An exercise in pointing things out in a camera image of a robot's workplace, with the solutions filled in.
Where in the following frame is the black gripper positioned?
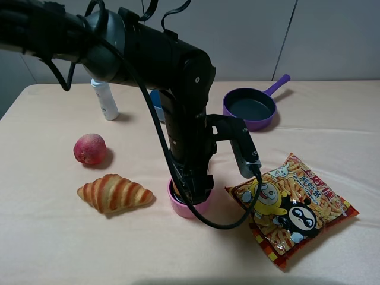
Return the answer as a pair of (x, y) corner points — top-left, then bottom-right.
(169, 139), (216, 205)

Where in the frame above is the gold red energy drink can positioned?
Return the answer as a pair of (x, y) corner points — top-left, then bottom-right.
(173, 183), (181, 196)

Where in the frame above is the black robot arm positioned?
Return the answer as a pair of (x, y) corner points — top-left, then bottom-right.
(1, 1), (216, 205)

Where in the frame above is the pink saucepan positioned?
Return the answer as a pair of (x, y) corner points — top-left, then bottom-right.
(167, 179), (213, 219)

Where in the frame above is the blue round bowl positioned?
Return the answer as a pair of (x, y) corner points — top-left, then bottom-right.
(150, 90), (165, 123)

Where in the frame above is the purple frying pan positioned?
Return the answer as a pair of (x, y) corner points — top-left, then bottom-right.
(223, 74), (291, 131)

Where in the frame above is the striped croissant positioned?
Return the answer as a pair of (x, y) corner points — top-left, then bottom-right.
(77, 174), (154, 214)

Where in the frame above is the red peach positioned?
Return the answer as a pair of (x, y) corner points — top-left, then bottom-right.
(73, 134), (107, 165)

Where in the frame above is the white bottle with black brush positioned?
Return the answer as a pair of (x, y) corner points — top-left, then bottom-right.
(90, 78), (119, 121)

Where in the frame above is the prawn crackers snack bag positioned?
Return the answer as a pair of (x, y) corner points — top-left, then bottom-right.
(224, 153), (360, 264)

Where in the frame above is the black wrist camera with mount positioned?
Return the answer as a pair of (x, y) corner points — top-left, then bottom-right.
(207, 114), (261, 179)

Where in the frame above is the black cable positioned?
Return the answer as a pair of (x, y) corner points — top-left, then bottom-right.
(38, 0), (262, 230)

